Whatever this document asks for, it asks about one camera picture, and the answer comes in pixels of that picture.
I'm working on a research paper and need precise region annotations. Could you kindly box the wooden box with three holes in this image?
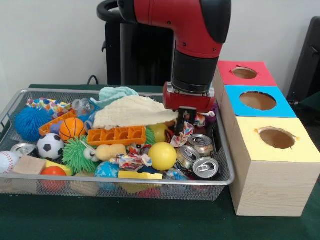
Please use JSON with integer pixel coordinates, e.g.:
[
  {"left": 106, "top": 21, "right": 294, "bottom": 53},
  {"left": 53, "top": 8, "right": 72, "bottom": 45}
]
[{"left": 212, "top": 59, "right": 320, "bottom": 217}]

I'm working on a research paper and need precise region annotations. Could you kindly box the small white baseball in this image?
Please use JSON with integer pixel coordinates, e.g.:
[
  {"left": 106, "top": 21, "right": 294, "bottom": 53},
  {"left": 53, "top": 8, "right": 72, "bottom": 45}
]
[{"left": 0, "top": 150, "right": 21, "bottom": 175}]

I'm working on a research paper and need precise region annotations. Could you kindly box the blue spiky ball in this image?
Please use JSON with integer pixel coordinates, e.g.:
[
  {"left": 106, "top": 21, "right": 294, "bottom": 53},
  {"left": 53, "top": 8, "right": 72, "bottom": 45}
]
[{"left": 14, "top": 106, "right": 55, "bottom": 143}]

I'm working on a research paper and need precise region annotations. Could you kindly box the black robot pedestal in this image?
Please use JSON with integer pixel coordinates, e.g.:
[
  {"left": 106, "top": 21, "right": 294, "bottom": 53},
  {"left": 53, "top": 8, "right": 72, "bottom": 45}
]
[{"left": 96, "top": 0, "right": 176, "bottom": 86}]

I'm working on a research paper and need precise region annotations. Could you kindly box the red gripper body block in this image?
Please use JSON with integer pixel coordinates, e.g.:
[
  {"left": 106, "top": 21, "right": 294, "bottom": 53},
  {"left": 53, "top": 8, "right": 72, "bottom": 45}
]
[{"left": 162, "top": 82, "right": 216, "bottom": 113}]

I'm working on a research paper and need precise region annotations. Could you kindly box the green spiky ball with eyes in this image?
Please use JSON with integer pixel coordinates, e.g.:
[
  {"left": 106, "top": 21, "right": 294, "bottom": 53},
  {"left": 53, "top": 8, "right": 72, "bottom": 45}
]
[{"left": 61, "top": 138, "right": 101, "bottom": 175}]

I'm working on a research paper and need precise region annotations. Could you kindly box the black upright panel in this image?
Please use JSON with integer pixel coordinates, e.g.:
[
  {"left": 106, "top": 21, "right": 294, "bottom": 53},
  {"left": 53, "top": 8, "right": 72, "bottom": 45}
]
[{"left": 286, "top": 16, "right": 320, "bottom": 106}]

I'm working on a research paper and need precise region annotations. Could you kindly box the black looped cable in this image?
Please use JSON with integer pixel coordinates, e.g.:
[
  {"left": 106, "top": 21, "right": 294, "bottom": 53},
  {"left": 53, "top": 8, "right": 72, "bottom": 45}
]
[{"left": 86, "top": 74, "right": 101, "bottom": 86}]

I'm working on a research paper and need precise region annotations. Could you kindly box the cream knitted cloth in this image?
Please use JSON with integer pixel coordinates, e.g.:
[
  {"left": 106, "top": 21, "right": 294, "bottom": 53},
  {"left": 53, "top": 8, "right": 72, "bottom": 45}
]
[{"left": 92, "top": 96, "right": 180, "bottom": 131}]

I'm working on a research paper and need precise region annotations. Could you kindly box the orange red ball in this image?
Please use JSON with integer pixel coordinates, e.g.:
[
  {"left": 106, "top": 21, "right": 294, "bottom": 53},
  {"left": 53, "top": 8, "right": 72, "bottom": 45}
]
[{"left": 40, "top": 165, "right": 68, "bottom": 193}]

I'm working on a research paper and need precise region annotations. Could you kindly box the purple spiky ball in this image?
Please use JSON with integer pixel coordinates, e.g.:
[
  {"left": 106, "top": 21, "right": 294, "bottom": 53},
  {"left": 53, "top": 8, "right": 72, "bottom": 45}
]
[{"left": 205, "top": 102, "right": 219, "bottom": 124}]

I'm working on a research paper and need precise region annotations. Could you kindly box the shallow wire mesh bin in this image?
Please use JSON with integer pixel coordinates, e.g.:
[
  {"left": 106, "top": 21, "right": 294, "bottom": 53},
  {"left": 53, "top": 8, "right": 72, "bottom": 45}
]
[{"left": 0, "top": 88, "right": 236, "bottom": 202}]

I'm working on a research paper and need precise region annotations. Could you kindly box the colourful wrapper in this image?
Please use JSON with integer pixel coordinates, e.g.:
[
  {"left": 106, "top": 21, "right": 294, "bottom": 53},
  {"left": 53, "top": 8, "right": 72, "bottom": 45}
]
[{"left": 171, "top": 112, "right": 196, "bottom": 149}]

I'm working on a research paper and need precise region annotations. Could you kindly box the yellow smooth ball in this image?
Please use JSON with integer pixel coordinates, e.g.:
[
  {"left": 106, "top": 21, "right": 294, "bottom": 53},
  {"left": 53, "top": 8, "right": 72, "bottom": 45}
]
[{"left": 147, "top": 141, "right": 178, "bottom": 172}]

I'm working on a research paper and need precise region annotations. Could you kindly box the small orange basketball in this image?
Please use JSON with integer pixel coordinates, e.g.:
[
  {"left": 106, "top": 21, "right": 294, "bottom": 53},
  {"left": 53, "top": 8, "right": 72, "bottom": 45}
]
[{"left": 59, "top": 117, "right": 87, "bottom": 143}]

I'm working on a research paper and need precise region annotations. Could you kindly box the small soccer ball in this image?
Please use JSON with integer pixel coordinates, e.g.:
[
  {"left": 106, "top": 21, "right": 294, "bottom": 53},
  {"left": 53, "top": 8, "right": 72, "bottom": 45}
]
[{"left": 36, "top": 132, "right": 65, "bottom": 161}]

